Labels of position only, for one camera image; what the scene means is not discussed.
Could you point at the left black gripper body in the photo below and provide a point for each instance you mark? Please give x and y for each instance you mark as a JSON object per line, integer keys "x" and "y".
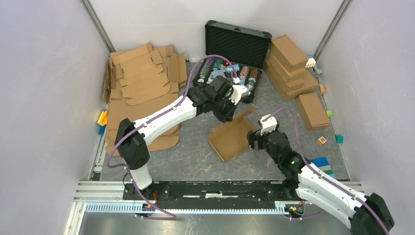
{"x": 223, "y": 108}

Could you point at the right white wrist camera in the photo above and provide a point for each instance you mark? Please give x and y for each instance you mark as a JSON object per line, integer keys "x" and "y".
{"x": 268, "y": 123}

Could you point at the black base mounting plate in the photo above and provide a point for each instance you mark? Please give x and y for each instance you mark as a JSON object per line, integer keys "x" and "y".
{"x": 218, "y": 194}

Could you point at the stack of flat cardboard blanks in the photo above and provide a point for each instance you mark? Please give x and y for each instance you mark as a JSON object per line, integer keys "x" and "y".
{"x": 140, "y": 82}

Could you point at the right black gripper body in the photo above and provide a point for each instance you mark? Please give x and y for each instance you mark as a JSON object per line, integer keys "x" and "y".
{"x": 262, "y": 140}

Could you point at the small wooden cube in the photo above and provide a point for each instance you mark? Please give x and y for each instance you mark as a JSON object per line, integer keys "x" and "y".
{"x": 322, "y": 89}

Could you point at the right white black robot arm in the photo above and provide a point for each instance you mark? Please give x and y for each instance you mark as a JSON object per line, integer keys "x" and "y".
{"x": 361, "y": 214}

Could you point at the blue green stacked bricks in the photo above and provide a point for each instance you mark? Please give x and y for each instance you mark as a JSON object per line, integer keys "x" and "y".
{"x": 323, "y": 164}

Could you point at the single folded cardboard box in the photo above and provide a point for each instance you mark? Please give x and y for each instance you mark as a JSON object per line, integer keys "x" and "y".
{"x": 312, "y": 112}

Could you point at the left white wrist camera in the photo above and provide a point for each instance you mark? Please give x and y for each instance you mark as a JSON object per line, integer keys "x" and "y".
{"x": 237, "y": 91}

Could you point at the wooden letter H block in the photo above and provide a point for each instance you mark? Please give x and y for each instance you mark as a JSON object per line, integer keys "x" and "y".
{"x": 321, "y": 141}

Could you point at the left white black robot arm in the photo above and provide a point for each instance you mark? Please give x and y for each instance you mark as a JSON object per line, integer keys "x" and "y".
{"x": 220, "y": 97}

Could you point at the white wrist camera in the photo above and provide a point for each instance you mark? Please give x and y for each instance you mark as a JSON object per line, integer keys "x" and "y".
{"x": 237, "y": 91}
{"x": 268, "y": 123}

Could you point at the black poker chip case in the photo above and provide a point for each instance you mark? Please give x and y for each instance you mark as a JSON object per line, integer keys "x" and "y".
{"x": 245, "y": 48}

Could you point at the teal cube block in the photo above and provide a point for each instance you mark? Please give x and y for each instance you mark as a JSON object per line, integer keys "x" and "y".
{"x": 339, "y": 138}

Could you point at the orange yellow toy block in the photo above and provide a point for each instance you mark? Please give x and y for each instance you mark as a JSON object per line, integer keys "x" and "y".
{"x": 103, "y": 118}

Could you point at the white blue toy brick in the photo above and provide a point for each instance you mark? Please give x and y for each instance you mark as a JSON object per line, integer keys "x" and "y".
{"x": 311, "y": 62}

